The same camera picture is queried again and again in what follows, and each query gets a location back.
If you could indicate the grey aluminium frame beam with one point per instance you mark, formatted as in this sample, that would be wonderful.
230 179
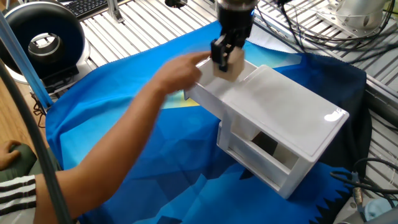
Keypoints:
25 62

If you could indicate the blue cloth with yellow sun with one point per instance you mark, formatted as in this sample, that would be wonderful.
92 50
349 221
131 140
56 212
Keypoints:
155 155

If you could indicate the person's left hand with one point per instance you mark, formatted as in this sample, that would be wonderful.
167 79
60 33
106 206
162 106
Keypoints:
7 154

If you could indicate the green trousers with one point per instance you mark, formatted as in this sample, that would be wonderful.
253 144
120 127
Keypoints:
28 161

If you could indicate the black white striped sleeve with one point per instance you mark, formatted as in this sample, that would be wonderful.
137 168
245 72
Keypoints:
17 196

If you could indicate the tan object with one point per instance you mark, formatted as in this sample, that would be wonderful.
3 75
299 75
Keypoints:
234 67

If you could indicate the silver aluminium post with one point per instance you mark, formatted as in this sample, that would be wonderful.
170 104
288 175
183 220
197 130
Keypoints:
114 12

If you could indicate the white plastic drawer cabinet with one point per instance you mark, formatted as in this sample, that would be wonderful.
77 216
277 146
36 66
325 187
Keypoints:
280 102

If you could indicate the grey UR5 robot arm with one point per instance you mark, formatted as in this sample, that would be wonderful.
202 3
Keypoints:
379 208

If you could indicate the black computer keyboard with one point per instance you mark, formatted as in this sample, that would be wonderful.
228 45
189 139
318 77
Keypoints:
87 6

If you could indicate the person's bare hand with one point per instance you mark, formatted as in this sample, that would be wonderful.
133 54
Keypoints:
180 73

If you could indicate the silver perforated metal plate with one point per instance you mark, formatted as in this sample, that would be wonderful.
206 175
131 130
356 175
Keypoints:
357 31

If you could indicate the dark grey pole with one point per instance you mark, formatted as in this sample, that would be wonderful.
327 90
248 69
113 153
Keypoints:
40 146

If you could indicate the person's bare forearm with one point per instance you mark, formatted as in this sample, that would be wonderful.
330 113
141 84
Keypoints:
109 155

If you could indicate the silver cylindrical pedestal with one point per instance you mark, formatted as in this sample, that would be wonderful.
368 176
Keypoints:
360 12

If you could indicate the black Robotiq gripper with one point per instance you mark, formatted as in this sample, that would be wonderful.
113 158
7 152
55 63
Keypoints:
236 21

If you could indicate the black round foot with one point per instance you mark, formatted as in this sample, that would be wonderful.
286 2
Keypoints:
175 3

